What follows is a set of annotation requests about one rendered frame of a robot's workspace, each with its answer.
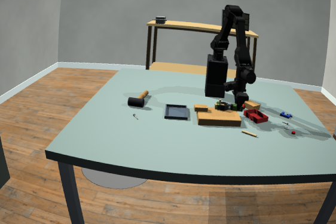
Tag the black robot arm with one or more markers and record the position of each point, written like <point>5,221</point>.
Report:
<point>234,14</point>

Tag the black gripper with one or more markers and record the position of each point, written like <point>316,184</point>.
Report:
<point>240,95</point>

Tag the blue c-shaped clamp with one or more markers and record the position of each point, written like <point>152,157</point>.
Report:
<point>286,116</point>

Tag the tan wooden block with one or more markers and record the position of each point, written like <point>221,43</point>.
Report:
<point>251,105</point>

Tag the black mallet with wooden handle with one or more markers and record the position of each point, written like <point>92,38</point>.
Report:
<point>138,102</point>

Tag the red shallow tray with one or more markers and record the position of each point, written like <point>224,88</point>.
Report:
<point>255,115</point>

